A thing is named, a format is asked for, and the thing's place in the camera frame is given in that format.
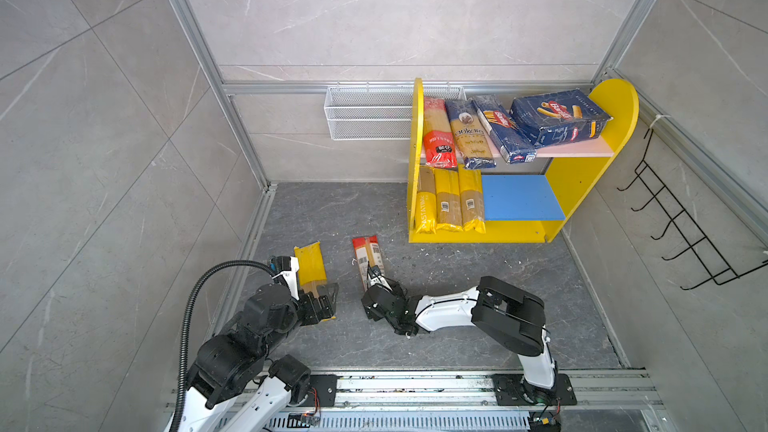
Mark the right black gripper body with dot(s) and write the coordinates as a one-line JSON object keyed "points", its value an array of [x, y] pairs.
{"points": [[397, 295]]}

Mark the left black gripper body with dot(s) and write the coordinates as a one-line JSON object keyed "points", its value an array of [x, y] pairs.
{"points": [[306, 311]]}

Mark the small tan pasta bag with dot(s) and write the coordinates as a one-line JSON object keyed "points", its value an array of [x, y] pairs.
{"points": [[311, 268]]}

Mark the red white spaghetti bag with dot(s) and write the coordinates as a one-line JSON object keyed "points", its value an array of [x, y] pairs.
{"points": [[367, 252]]}

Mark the yellow Pastatime spaghetti bag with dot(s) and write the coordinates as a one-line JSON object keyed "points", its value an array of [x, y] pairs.
{"points": [[426, 213]]}

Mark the red yellow pasta bag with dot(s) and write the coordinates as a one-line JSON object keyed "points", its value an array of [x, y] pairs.
{"points": [[438, 143]]}

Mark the blue yellow spaghetti bag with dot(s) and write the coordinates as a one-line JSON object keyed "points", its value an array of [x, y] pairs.
{"points": [[469, 135]]}

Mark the blue Barilla spaghetti bag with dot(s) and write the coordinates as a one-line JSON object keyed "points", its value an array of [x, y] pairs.
{"points": [[504, 133]]}

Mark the blue Barilla rigatoni box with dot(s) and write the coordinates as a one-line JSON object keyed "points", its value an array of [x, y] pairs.
{"points": [[558, 118]]}

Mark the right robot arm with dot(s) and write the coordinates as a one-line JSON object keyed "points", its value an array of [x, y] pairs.
{"points": [[509, 315]]}

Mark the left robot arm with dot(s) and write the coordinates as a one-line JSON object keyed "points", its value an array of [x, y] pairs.
{"points": [[228, 361]]}

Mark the yellow shelf unit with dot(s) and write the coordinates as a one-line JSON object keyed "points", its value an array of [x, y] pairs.
{"points": [[534, 208]]}

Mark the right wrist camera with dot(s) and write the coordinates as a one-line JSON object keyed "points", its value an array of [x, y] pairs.
{"points": [[376, 278]]}

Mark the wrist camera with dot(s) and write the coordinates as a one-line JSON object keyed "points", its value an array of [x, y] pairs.
{"points": [[376, 278], [286, 272]]}

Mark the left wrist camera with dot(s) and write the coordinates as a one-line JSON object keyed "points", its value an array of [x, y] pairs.
{"points": [[286, 272]]}

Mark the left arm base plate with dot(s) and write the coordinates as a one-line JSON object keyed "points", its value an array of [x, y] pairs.
{"points": [[308, 391]]}

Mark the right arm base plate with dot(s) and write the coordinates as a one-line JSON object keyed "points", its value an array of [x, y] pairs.
{"points": [[513, 390]]}

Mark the white wire mesh basket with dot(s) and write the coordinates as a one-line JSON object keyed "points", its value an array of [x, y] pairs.
{"points": [[369, 112]]}

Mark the aluminium mounting rail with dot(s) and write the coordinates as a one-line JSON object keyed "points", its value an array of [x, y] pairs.
{"points": [[444, 401]]}

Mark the black wire hook rack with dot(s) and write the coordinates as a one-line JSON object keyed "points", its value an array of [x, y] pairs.
{"points": [[678, 218]]}

